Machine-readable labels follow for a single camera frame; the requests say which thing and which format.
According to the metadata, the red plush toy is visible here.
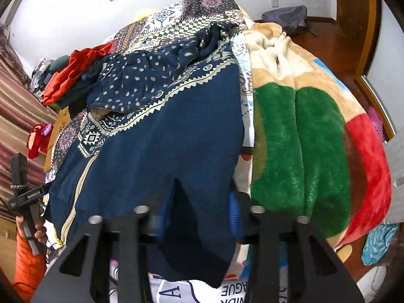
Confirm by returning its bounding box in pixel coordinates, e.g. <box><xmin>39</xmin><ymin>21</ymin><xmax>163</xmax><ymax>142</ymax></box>
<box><xmin>27</xmin><ymin>123</ymin><xmax>54</xmax><ymax>159</ymax></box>

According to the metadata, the orange sleeved forearm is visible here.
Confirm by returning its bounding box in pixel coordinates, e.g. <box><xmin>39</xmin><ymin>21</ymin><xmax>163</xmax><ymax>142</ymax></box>
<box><xmin>13</xmin><ymin>234</ymin><xmax>46</xmax><ymax>302</ymax></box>

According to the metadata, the person's left hand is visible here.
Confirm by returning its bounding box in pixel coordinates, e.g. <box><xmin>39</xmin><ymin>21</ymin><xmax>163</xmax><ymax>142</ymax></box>
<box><xmin>15</xmin><ymin>205</ymin><xmax>48</xmax><ymax>244</ymax></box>

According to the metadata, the brown wooden door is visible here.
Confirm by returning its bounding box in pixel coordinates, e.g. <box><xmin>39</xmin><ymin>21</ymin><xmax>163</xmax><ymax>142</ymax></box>
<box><xmin>336</xmin><ymin>0</ymin><xmax>382</xmax><ymax>77</ymax></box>

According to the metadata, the striped curtain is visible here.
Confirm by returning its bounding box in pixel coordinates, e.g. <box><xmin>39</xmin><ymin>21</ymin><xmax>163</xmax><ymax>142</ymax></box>
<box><xmin>1</xmin><ymin>28</ymin><xmax>57</xmax><ymax>220</ymax></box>

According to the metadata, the fleece cartoon blanket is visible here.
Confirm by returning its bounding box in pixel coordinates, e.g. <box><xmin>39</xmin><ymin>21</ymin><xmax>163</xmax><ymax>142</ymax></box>
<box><xmin>232</xmin><ymin>23</ymin><xmax>392</xmax><ymax>248</ymax></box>

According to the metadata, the patchwork patterned bedspread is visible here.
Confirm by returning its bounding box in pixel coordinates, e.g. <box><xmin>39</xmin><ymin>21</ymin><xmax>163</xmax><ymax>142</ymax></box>
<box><xmin>45</xmin><ymin>0</ymin><xmax>254</xmax><ymax>193</ymax></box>

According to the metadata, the grey-green stuffed cushion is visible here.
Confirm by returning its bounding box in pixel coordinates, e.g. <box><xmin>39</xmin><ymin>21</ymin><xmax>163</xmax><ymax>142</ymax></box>
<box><xmin>47</xmin><ymin>55</ymin><xmax>70</xmax><ymax>74</ymax></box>

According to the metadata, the white wall socket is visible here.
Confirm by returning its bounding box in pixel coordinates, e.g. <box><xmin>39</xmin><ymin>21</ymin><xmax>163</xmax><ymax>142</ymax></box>
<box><xmin>270</xmin><ymin>0</ymin><xmax>279</xmax><ymax>8</ymax></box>

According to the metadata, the navy patterned hooded jacket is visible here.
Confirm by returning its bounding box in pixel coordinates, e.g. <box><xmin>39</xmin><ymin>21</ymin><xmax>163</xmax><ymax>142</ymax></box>
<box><xmin>45</xmin><ymin>22</ymin><xmax>244</xmax><ymax>287</ymax></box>

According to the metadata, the red garment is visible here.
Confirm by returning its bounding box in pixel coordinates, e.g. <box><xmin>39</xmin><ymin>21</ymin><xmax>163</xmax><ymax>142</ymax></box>
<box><xmin>42</xmin><ymin>41</ymin><xmax>113</xmax><ymax>105</ymax></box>

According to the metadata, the grey backpack on floor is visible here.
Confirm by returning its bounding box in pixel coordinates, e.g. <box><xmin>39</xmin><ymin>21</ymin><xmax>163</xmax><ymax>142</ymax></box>
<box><xmin>262</xmin><ymin>5</ymin><xmax>318</xmax><ymax>37</ymax></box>

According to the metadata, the pink croc shoe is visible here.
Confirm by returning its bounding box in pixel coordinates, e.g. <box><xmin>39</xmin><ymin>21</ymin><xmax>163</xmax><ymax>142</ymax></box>
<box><xmin>368</xmin><ymin>106</ymin><xmax>385</xmax><ymax>142</ymax></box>

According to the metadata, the teal cloth on floor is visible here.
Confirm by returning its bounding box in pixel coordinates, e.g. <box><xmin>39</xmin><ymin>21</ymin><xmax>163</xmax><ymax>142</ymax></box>
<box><xmin>361</xmin><ymin>224</ymin><xmax>400</xmax><ymax>266</ymax></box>

